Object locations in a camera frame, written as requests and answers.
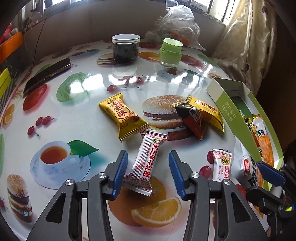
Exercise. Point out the white red sesame nougat candy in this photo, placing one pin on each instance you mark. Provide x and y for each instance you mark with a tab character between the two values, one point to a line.
138	179

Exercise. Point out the green glass jar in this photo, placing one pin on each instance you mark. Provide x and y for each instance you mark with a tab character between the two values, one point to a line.
170	53

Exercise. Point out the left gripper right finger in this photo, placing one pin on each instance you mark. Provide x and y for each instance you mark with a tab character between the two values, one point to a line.
235	219

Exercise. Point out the black smartphone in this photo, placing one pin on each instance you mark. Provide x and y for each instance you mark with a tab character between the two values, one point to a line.
47	74

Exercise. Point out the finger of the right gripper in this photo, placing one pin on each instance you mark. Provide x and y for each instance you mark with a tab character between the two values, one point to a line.
270	174

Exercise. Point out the clear plastic bag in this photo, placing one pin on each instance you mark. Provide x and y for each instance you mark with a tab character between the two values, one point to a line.
178	23

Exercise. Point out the white orange konjac snack packet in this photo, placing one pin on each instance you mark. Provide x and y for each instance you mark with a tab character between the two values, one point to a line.
261	138

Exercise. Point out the gold peanut crisp candy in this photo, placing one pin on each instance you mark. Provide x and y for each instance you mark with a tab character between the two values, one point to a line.
209	113
128	122

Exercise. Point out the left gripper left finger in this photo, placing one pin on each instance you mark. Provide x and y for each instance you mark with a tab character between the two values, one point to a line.
61	219

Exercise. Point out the orange storage box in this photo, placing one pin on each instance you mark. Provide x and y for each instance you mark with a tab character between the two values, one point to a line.
10	45

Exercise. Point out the red black snack packet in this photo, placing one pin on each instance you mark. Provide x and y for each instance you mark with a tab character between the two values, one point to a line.
191	118

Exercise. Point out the dark jar white lid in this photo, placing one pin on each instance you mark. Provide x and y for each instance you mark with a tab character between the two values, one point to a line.
125	47

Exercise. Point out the beige patterned curtain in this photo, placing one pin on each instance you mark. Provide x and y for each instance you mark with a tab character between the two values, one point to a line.
247	45

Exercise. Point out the green cardboard box tray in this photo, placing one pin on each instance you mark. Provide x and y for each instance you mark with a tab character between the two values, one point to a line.
235	101

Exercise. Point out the yellow green box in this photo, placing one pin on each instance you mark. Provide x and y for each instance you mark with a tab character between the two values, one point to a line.
5	81

